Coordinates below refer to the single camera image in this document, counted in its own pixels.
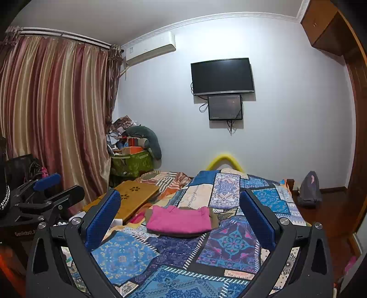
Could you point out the grey backpack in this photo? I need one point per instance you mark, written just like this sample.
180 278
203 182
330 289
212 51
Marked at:
309 191

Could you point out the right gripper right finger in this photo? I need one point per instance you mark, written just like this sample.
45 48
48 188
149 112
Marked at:
262 220

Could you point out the orange striped blanket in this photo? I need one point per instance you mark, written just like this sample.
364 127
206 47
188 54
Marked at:
168 182

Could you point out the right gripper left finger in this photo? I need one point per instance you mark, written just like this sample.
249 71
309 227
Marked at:
98 219

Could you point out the white air conditioner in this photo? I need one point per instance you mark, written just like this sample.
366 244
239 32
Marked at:
142 50

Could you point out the grey green plush toy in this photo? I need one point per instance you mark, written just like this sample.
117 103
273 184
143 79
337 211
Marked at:
151 141

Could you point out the yellow curved pillow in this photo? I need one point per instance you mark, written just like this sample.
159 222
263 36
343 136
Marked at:
224 159

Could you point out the green storage box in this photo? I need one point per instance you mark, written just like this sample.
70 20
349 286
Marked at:
132 166

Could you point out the wooden lap desk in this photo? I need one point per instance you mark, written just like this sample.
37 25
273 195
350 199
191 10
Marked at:
133 196

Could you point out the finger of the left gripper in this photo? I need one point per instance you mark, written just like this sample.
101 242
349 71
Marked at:
61 197
34 190

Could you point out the pink slipper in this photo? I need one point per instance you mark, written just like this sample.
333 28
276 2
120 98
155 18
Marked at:
350 264

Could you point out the pink pants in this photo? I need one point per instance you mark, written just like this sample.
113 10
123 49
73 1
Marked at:
180 220

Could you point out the blue patchwork bedspread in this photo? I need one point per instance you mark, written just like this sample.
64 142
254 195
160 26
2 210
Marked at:
218 263

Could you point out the small black wall monitor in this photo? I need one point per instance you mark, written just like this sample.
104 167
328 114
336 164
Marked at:
225 107

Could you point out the black wall television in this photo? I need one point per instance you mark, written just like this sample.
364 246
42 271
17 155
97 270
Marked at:
222 77

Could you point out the striped red gold curtain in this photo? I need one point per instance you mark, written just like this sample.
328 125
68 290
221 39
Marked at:
57 99

